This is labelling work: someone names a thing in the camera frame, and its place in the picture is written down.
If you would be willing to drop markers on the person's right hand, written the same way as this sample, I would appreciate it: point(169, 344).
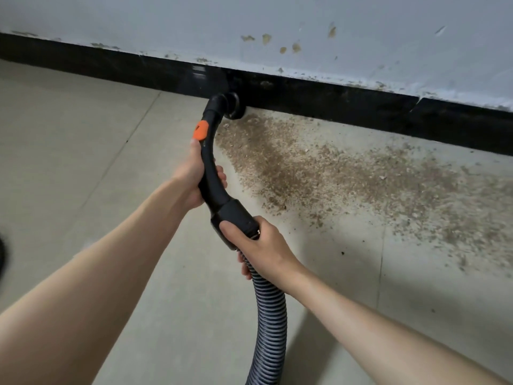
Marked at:
point(264, 252)

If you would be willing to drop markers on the person's left hand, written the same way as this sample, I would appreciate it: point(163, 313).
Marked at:
point(192, 176)

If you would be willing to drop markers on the brown sawdust dirt patch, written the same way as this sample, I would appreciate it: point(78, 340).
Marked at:
point(361, 172)

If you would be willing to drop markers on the grey vacuum cleaner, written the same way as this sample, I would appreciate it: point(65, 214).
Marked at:
point(2, 256)

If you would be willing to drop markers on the person's left forearm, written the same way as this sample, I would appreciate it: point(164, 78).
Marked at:
point(80, 300)

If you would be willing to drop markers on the person's right forearm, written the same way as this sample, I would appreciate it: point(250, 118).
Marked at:
point(393, 340)

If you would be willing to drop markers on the tiled floor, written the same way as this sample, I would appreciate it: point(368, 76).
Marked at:
point(96, 172)

